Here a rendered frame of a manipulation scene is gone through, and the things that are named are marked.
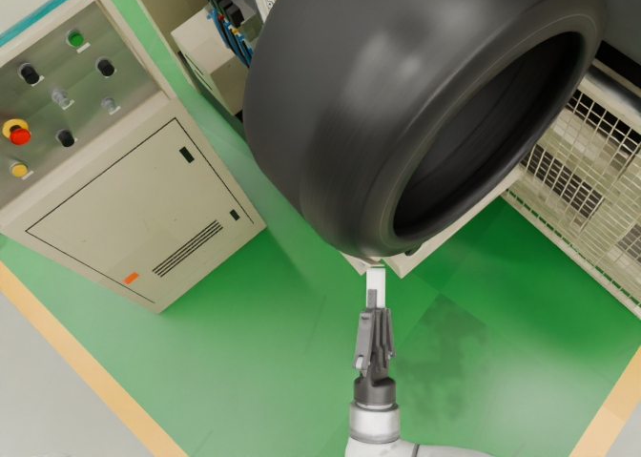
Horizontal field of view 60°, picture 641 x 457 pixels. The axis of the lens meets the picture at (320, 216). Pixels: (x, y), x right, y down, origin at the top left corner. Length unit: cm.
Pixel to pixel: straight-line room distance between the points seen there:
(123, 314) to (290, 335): 68
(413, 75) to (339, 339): 148
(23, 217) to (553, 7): 126
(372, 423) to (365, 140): 52
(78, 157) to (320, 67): 91
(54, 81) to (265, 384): 125
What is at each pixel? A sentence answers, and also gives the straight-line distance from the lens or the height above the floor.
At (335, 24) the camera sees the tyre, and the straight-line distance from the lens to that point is 75.
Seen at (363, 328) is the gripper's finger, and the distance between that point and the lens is 99.
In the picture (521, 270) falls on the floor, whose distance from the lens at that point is 213.
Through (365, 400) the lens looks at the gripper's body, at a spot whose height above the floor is 100.
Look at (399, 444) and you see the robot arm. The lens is 106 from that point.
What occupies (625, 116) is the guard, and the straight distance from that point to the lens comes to 125.
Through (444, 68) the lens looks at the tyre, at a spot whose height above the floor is 145.
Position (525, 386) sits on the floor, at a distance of 205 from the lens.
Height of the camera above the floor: 201
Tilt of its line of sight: 65 degrees down
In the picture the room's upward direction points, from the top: 24 degrees counter-clockwise
